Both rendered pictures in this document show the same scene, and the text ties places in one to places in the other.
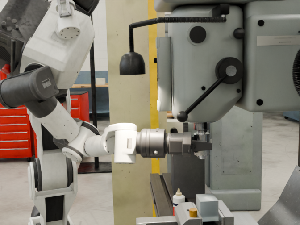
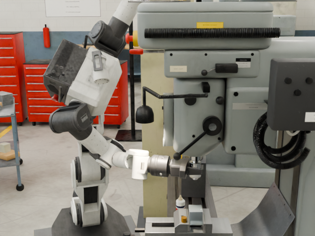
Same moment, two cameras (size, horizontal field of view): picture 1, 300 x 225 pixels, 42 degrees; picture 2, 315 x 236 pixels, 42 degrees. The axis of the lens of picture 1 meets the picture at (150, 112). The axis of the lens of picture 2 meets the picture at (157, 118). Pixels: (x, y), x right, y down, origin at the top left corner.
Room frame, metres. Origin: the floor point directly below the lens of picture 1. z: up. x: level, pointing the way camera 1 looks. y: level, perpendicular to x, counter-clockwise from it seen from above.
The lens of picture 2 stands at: (-0.42, -0.15, 1.89)
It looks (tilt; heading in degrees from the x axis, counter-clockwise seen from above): 16 degrees down; 6
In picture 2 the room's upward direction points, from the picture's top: straight up
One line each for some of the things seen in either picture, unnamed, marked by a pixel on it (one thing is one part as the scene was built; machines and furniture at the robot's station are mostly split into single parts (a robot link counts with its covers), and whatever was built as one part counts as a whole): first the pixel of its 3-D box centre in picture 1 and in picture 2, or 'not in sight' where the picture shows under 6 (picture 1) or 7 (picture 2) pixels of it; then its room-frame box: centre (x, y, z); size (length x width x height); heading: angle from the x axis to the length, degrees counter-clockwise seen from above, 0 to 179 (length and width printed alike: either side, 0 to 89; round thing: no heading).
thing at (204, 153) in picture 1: (202, 145); (195, 170); (1.13, -0.15, 1.23); 0.05 x 0.05 x 0.06
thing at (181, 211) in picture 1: (187, 216); (181, 220); (1.06, -0.10, 1.04); 0.12 x 0.06 x 0.04; 5
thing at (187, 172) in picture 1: (186, 165); (193, 170); (1.55, -0.15, 1.05); 0.22 x 0.12 x 0.20; 0
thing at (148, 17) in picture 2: not in sight; (202, 24); (1.13, -0.17, 1.81); 0.47 x 0.26 x 0.16; 94
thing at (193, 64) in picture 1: (202, 64); (197, 113); (1.13, -0.16, 1.47); 0.21 x 0.19 x 0.32; 4
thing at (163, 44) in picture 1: (163, 74); (168, 119); (1.12, -0.04, 1.45); 0.04 x 0.04 x 0.21; 4
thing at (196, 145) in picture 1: (201, 146); (193, 172); (1.10, -0.15, 1.24); 0.06 x 0.02 x 0.03; 83
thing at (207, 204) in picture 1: (206, 207); (195, 214); (1.06, -0.16, 1.07); 0.06 x 0.05 x 0.06; 5
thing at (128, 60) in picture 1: (132, 63); (144, 113); (1.08, 0.05, 1.48); 0.07 x 0.07 x 0.06
